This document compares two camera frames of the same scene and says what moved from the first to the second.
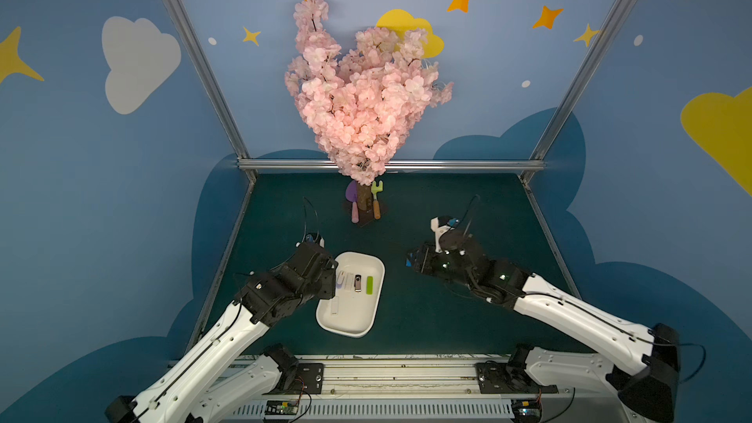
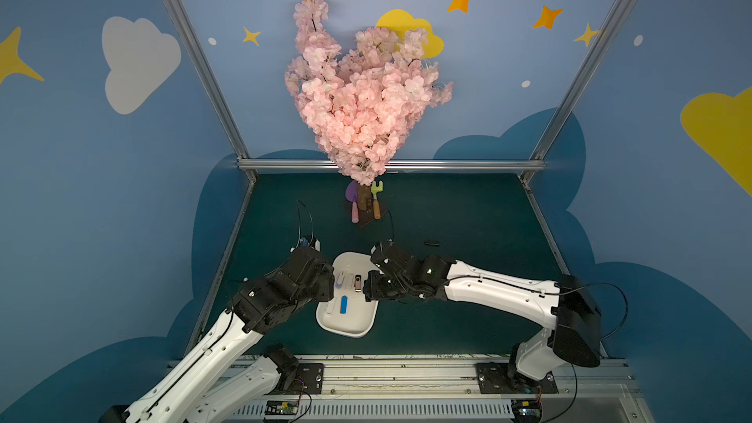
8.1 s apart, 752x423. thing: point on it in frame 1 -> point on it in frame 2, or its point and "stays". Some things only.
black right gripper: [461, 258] -> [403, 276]
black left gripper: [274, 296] stays
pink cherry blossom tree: [360, 100] stays
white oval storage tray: [358, 284] stays
